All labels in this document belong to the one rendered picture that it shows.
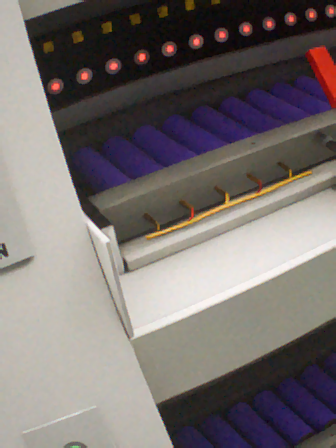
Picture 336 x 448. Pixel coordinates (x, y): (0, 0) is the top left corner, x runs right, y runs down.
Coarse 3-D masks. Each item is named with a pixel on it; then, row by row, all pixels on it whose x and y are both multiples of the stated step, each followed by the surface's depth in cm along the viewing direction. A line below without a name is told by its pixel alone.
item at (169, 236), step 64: (192, 0) 53; (256, 0) 56; (320, 0) 58; (64, 64) 52; (128, 64) 54; (192, 64) 55; (256, 64) 57; (320, 64) 43; (64, 128) 53; (128, 128) 53; (192, 128) 51; (256, 128) 51; (320, 128) 47; (128, 192) 44; (192, 192) 45; (256, 192) 45; (320, 192) 46; (128, 256) 42; (192, 256) 42; (256, 256) 41; (320, 256) 41; (128, 320) 37; (192, 320) 38; (256, 320) 40; (320, 320) 42; (192, 384) 40
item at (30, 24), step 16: (96, 0) 56; (112, 0) 57; (128, 0) 57; (144, 0) 58; (48, 16) 55; (64, 16) 56; (80, 16) 56; (96, 16) 56; (32, 32) 55; (48, 32) 55; (272, 64) 61; (176, 400) 60
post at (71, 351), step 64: (0, 0) 34; (0, 64) 34; (0, 128) 35; (64, 192) 36; (64, 256) 36; (0, 320) 35; (64, 320) 36; (0, 384) 35; (64, 384) 36; (128, 384) 37
